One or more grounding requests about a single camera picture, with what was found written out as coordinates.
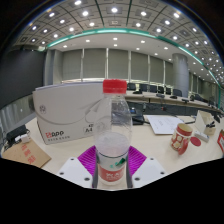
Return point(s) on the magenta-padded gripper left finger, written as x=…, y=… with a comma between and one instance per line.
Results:
x=75, y=170

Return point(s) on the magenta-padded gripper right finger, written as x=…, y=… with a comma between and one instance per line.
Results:
x=146, y=170

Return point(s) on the clear red-capped water bottle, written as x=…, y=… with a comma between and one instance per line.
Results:
x=112, y=140

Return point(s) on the red and cream mug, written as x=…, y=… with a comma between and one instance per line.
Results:
x=180, y=138

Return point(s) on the white printed paper sheet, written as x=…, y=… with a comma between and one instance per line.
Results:
x=163, y=124

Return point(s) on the black desk microphone unit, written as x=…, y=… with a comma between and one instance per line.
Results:
x=137, y=120

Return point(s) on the brown paper envelope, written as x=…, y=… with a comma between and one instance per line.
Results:
x=25, y=153

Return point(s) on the white copy paper box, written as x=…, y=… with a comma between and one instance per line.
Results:
x=63, y=110

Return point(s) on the white remote control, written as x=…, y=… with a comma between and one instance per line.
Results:
x=201, y=136

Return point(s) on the long curved conference desk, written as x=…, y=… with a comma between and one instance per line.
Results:
x=156, y=101

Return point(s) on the black box device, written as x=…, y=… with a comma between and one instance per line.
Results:
x=15, y=131

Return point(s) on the black clips in organizer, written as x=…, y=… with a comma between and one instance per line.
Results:
x=210, y=124

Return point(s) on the open cardboard box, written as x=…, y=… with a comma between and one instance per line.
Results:
x=221, y=141

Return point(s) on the row of black office chairs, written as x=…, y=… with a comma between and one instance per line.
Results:
x=156, y=88

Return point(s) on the round ceiling lights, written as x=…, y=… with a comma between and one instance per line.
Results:
x=143, y=14

